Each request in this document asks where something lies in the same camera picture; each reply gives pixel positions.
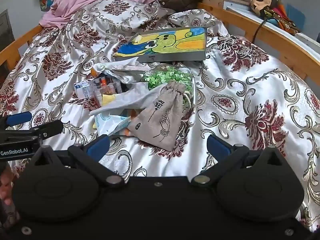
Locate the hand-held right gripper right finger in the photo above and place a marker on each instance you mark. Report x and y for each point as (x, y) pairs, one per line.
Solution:
(218, 147)

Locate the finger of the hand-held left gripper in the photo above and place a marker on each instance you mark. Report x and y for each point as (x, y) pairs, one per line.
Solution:
(18, 118)
(50, 129)

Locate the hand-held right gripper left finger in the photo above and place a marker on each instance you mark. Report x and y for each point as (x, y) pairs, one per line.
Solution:
(100, 145)

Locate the printed tissue packet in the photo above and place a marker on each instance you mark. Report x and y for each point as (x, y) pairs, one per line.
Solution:
(110, 123)

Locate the white sock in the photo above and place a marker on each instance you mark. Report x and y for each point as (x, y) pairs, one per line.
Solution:
(100, 67)

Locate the grey box with cartoon lining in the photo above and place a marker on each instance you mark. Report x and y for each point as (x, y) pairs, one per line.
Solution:
(170, 42)

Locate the person's left hand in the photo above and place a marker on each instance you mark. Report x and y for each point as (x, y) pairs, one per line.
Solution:
(5, 191)

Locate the blue white medicine box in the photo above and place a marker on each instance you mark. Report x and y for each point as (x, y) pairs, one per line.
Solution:
(82, 90)

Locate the grey face mask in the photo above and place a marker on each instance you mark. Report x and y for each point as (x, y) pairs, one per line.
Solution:
(130, 97)

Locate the clear tube pack red base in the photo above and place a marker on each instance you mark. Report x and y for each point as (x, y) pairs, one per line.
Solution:
(105, 85)

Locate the floral satin bedspread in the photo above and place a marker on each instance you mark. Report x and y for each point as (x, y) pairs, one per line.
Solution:
(250, 92)

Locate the white pink cloth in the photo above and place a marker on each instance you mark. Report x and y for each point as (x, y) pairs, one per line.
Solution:
(125, 70)

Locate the bag of green beads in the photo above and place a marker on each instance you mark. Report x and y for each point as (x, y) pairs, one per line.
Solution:
(170, 77)

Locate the grey cabinet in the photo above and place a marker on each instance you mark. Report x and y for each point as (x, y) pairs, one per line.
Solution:
(6, 30)

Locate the white panel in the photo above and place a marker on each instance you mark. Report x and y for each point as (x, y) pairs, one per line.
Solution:
(307, 40)

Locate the wooden bed frame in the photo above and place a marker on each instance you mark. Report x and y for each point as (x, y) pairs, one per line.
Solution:
(275, 32)

